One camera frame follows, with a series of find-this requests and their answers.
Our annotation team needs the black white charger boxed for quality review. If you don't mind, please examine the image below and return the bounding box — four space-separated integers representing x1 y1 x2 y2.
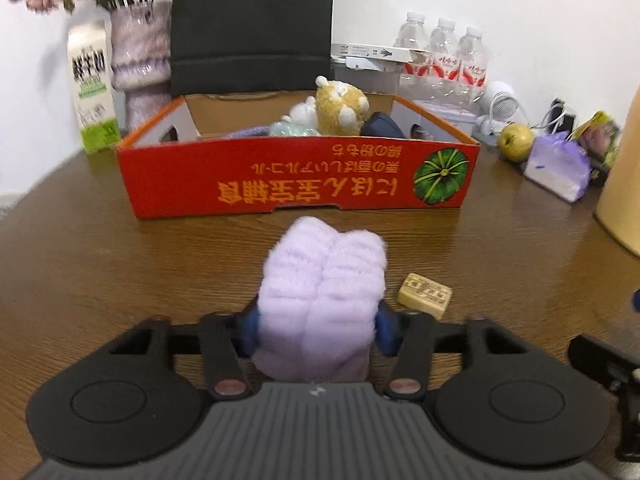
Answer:
550 99 577 133

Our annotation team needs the clear water bottle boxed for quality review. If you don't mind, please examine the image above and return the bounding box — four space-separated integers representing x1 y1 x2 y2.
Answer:
427 17 461 96
395 11 432 86
456 26 489 103

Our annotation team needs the colourful snack packet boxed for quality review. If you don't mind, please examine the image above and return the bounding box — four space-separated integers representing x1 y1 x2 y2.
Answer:
572 111 623 171

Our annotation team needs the red cardboard box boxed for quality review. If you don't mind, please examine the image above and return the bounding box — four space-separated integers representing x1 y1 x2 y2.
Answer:
116 92 482 220

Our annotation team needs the iridescent plastic bundle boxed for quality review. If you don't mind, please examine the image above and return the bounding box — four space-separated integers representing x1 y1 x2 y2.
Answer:
269 116 321 137

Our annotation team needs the black paper bag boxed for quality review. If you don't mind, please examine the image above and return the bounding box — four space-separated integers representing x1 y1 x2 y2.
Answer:
170 0 337 98

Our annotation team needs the green white milk carton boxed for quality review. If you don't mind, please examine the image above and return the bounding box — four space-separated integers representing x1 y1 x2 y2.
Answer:
67 17 121 155

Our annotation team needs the yellow green apple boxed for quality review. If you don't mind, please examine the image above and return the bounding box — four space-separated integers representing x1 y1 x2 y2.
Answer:
497 122 536 162

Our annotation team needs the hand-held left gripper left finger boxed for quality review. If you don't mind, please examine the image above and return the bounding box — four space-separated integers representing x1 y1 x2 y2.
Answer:
102 307 263 402

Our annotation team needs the navy zip case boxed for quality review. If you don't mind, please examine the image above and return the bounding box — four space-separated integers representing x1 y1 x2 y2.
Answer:
360 111 407 138

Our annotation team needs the purple marbled vase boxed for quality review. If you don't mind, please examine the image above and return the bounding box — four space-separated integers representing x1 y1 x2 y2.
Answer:
110 2 173 133

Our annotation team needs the white flat printed box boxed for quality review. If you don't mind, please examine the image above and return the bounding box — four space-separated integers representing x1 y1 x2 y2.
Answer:
330 42 431 62

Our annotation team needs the yellow thermos jug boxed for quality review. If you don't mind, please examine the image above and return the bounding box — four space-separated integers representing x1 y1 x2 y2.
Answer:
594 130 640 256

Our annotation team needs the yellow white plush toy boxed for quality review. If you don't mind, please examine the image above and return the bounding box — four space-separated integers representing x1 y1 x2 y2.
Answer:
289 76 371 137

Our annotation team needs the purple plastic bag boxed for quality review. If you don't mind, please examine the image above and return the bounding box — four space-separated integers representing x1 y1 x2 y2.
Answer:
524 132 592 203

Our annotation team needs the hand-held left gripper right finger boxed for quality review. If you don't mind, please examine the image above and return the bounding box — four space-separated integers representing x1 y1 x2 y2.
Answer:
372 305 538 402

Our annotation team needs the white metal tin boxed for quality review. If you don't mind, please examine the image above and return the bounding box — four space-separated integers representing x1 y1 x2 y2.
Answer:
440 107 480 135

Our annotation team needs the purple drawstring pouch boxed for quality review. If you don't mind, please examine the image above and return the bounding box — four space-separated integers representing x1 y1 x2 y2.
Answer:
223 125 273 140

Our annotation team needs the purple fluffy towel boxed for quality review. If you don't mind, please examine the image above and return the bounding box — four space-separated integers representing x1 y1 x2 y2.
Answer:
251 216 387 383

